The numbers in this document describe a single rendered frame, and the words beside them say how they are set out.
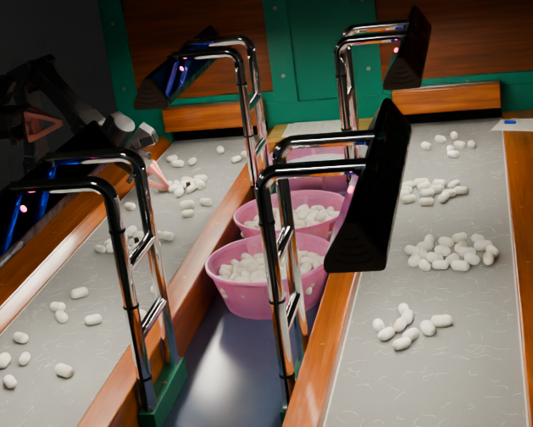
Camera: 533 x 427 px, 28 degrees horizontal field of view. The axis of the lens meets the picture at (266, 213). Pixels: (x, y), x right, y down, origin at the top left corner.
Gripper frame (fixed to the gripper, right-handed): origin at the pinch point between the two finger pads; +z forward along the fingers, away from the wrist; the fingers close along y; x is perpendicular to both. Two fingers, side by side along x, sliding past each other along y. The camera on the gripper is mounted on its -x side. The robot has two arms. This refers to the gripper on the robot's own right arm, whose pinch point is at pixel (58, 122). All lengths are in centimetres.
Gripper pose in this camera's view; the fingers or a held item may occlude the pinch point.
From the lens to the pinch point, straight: 227.6
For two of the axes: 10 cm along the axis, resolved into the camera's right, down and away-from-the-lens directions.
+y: 2.1, -3.5, 9.1
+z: 9.7, -0.3, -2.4
